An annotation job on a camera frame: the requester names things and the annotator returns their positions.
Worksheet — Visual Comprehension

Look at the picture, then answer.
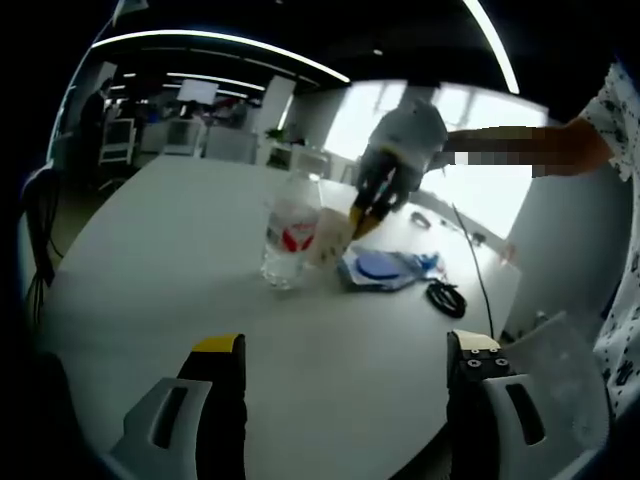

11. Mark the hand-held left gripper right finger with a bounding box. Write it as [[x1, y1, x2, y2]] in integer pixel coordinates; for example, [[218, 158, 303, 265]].
[[445, 329, 612, 480]]

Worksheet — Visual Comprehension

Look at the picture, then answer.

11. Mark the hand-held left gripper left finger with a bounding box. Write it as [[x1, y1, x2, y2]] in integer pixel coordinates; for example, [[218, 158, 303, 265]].
[[106, 333, 250, 480]]

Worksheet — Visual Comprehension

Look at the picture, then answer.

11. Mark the white paper cup green print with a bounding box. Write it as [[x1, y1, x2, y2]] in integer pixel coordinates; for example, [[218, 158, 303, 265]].
[[306, 206, 354, 269]]

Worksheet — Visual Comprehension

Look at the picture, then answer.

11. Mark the clear pouch with blue disc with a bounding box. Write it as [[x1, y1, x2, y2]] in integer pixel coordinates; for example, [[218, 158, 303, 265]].
[[336, 246, 419, 294]]

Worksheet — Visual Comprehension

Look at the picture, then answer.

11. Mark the clear plastic water bottle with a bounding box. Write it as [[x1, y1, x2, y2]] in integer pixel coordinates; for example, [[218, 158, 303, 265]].
[[260, 168, 324, 292]]

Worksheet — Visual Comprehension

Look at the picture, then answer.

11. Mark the narrow bright window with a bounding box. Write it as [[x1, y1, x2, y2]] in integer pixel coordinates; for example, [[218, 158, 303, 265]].
[[323, 84, 402, 162]]

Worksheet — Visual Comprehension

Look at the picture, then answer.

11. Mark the wide bright window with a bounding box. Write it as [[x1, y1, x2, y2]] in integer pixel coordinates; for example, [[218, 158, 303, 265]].
[[418, 94, 550, 237]]

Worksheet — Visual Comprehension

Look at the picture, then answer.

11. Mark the white table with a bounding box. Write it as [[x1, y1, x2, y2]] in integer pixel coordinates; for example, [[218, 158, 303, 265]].
[[38, 153, 525, 480]]

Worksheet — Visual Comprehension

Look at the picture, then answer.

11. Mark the short ceiling light strip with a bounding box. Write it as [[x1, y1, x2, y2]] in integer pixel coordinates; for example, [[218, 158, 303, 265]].
[[461, 0, 522, 95]]

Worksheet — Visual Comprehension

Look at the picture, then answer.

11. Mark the long ceiling light strip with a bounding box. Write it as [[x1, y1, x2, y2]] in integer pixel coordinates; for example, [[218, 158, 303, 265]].
[[91, 28, 352, 85]]

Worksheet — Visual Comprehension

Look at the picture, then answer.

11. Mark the white patterned shirt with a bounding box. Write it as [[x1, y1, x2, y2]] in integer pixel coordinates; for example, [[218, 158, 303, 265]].
[[573, 62, 640, 419]]

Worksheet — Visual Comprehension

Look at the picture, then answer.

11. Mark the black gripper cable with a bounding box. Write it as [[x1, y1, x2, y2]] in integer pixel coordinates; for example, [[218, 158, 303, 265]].
[[451, 201, 497, 342]]

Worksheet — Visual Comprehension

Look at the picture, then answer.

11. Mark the wall-mounted display screen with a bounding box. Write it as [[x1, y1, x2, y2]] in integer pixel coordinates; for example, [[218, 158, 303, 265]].
[[177, 79, 219, 102]]

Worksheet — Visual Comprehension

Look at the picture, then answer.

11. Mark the thin black cable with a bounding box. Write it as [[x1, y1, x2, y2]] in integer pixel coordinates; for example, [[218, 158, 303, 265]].
[[21, 168, 65, 322]]

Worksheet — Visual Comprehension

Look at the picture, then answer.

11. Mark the white frame office chair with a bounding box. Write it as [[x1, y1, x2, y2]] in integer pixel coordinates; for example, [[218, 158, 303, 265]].
[[99, 117, 138, 165]]

